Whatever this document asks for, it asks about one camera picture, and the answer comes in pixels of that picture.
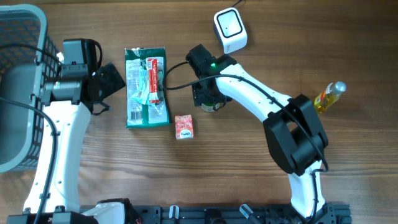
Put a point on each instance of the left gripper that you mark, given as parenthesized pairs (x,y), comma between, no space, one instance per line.
(112,78)

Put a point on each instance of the green sponge pack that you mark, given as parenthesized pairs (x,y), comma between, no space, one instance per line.
(141,111)

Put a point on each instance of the green lid jar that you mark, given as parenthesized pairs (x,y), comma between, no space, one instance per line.
(211,107)

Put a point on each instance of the sponge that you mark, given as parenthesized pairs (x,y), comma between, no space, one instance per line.
(184,127)

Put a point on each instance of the yellow dish soap bottle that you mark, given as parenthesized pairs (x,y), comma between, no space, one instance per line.
(328,96)

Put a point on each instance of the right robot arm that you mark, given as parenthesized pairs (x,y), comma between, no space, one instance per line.
(295,136)

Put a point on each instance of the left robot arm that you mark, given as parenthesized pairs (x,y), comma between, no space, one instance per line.
(68,100)

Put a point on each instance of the white barcode scanner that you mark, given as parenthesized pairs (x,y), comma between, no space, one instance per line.
(230,30)

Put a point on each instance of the grey plastic mesh basket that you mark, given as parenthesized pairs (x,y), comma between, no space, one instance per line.
(28,58)

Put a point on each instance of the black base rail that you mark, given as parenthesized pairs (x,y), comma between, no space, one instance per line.
(120,210)

